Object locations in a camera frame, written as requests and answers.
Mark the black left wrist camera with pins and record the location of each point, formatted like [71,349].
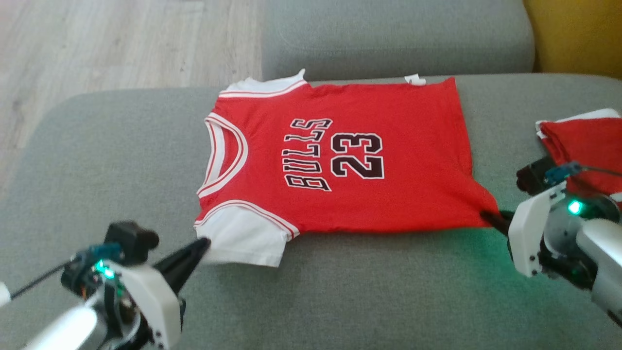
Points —
[129,240]

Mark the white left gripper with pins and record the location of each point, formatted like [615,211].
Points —
[150,301]

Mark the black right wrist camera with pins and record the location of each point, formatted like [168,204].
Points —
[532,175]

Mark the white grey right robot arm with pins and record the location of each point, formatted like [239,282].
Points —
[602,257]

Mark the red Bulls 23 jersey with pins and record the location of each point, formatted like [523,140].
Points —
[388,204]

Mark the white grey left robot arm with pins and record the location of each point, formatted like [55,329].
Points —
[73,330]

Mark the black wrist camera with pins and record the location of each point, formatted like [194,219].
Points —
[129,240]
[532,175]

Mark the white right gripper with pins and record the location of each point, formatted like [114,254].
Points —
[527,233]

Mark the grey sofa back cushion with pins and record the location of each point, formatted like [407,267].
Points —
[388,39]

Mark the red shorts with white trim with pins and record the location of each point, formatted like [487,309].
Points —
[588,146]

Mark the large grey sofa ottoman cushion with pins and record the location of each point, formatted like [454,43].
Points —
[340,301]

